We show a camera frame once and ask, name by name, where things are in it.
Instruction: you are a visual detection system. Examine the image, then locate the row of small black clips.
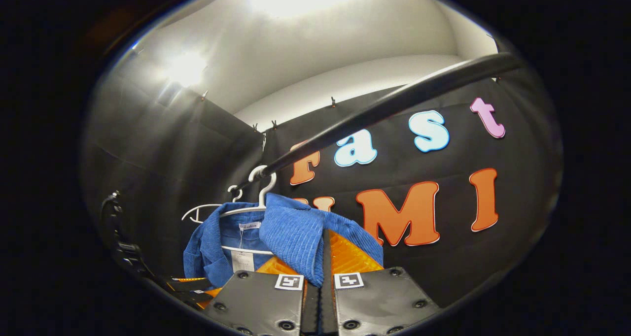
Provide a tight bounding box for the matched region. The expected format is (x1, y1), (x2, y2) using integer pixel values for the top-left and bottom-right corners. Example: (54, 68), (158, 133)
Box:
(201, 75), (499, 132)

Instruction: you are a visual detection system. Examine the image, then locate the black backdrop cloth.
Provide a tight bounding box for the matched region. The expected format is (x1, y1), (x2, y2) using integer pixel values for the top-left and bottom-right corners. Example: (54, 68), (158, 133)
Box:
(81, 77), (562, 309)

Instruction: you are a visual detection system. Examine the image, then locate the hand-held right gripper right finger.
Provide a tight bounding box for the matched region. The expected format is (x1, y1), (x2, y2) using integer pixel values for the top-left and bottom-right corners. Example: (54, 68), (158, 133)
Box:
(320, 229), (440, 336)

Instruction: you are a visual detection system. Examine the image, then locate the blue corduroy jacket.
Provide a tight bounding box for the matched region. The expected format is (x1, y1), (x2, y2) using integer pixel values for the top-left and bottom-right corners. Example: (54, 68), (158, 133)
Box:
(183, 193), (384, 288)

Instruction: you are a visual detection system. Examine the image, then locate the small ceiling light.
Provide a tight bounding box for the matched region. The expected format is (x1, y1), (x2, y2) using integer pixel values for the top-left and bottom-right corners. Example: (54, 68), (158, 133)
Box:
(162, 50), (209, 88)

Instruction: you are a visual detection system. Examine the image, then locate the white plastic hanger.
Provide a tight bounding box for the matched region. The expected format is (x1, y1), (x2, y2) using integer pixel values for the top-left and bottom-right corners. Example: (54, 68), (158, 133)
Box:
(219, 165), (278, 256)
(181, 185), (245, 224)

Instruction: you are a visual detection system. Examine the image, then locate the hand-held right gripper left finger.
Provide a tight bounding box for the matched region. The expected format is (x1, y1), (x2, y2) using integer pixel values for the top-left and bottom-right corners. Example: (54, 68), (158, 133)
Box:
(201, 256), (321, 336)

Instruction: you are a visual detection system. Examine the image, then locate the black clothes rack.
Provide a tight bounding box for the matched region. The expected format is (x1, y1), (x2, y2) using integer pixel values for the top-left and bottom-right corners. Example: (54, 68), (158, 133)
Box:
(231, 52), (524, 194)

